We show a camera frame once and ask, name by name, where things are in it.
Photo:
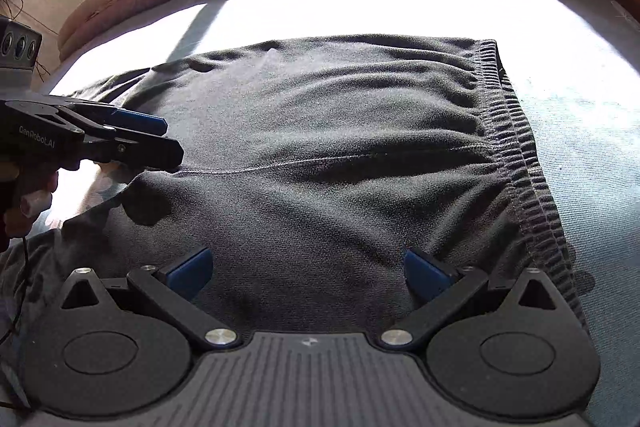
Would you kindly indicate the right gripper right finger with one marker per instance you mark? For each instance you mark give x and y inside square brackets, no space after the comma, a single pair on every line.
[443,290]

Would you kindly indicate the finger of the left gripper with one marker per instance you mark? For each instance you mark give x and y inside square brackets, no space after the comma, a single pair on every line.
[137,150]
[123,118]

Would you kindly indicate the black sweatpants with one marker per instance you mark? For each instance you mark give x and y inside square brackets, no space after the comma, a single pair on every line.
[309,167]

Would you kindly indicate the grey patterned bed sheet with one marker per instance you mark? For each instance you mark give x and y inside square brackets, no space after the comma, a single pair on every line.
[575,65]

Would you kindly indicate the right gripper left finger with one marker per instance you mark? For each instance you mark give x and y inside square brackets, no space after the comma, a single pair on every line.
[168,293]

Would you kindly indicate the person left hand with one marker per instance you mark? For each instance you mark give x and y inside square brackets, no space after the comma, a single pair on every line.
[30,194]

